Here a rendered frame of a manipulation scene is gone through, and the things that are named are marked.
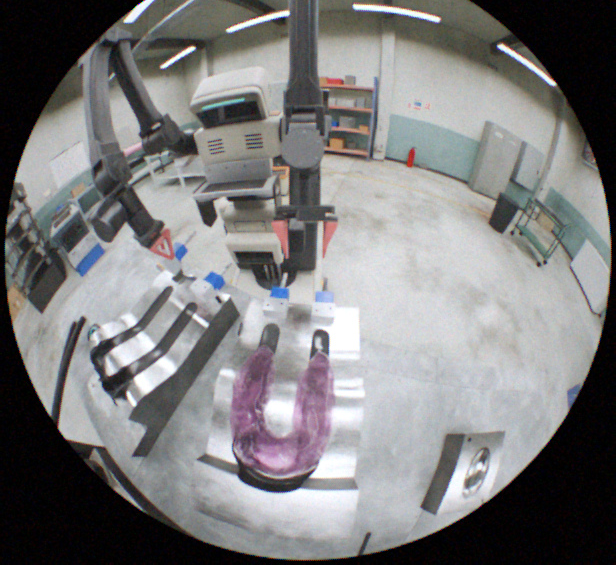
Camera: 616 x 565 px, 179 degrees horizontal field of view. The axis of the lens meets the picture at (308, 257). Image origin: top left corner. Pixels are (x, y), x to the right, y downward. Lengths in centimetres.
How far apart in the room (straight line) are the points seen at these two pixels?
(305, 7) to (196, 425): 81
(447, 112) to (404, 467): 575
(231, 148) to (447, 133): 540
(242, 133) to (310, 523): 86
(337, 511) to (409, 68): 586
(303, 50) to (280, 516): 71
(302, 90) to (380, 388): 59
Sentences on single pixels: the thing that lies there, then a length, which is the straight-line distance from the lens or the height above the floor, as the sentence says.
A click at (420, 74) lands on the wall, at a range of 563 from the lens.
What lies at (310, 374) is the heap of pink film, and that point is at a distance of 35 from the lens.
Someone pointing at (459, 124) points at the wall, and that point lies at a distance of 579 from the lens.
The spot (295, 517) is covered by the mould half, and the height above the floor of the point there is 91.
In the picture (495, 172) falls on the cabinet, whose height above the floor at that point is 75.
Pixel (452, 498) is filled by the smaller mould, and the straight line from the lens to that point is 54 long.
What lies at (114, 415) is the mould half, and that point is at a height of 86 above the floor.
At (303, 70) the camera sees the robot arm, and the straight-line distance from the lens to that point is 36.
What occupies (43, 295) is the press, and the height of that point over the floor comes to 18.
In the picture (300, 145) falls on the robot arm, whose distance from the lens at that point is 26.
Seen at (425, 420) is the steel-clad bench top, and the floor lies 80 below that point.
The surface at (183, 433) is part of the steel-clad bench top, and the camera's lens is 54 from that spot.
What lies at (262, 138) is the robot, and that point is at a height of 116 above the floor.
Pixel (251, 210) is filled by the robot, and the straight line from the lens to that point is 73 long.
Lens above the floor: 125
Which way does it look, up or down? 44 degrees down
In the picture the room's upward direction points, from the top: straight up
